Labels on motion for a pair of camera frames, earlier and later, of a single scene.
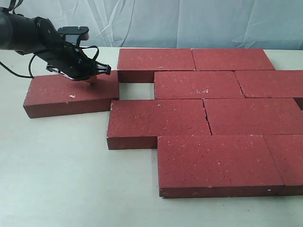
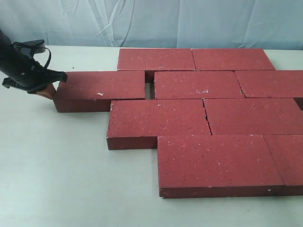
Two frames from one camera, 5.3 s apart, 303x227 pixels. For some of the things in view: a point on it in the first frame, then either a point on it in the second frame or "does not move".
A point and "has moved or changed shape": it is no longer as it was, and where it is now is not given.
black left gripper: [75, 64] to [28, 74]
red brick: [216, 166] does not move
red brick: [61, 95] has moved or changed shape
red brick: [136, 124] does not move
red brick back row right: [231, 59] does not move
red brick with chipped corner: [195, 84] does not move
